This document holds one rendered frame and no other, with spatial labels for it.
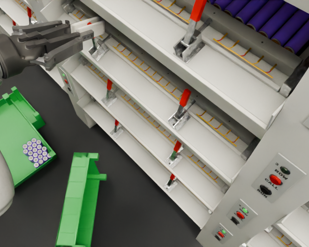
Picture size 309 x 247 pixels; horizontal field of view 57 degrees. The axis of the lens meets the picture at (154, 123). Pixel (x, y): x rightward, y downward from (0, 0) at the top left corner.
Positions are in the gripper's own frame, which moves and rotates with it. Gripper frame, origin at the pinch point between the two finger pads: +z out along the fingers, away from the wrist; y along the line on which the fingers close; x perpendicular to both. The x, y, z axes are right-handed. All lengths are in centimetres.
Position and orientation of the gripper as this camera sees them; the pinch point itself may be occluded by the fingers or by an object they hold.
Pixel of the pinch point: (88, 29)
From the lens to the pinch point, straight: 66.5
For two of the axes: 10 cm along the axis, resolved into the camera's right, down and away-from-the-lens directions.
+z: 7.1, -4.5, 5.4
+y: 6.9, 6.2, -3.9
